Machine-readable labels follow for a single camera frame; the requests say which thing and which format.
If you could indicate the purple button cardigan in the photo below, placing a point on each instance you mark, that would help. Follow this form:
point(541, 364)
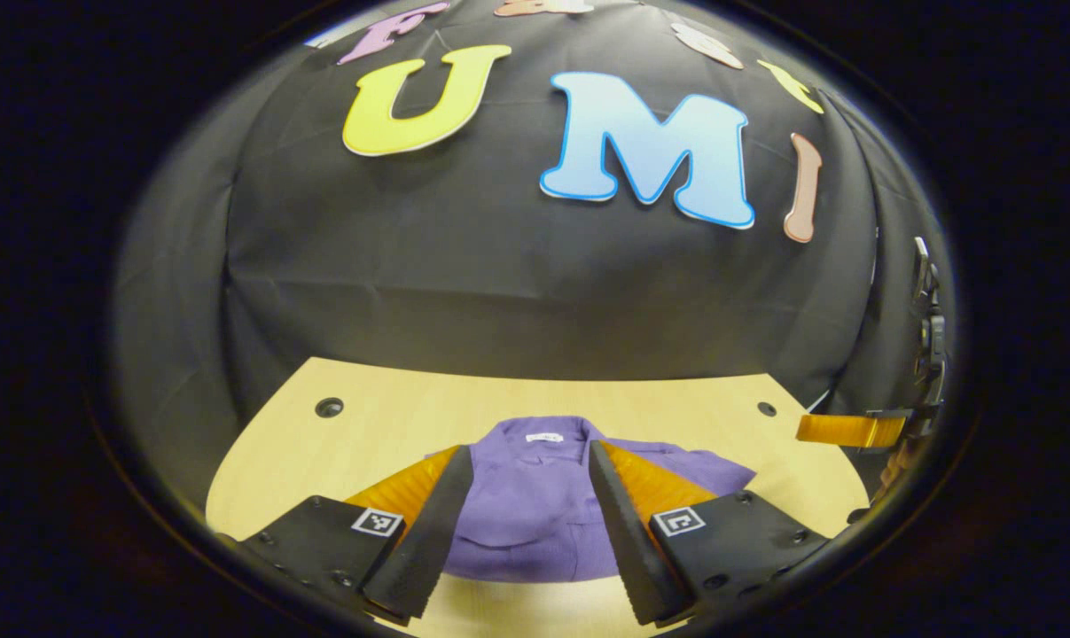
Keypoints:
point(526, 514)

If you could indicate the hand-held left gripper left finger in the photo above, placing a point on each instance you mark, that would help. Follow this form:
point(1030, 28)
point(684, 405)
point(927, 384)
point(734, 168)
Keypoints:
point(428, 540)

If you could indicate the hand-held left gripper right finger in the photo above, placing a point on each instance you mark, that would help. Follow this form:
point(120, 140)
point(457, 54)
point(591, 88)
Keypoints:
point(636, 549)

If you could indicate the black backdrop cloth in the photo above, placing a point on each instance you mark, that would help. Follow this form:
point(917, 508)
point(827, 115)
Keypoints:
point(499, 283)

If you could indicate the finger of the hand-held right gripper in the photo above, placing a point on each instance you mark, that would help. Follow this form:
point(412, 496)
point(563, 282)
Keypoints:
point(898, 465)
point(845, 430)

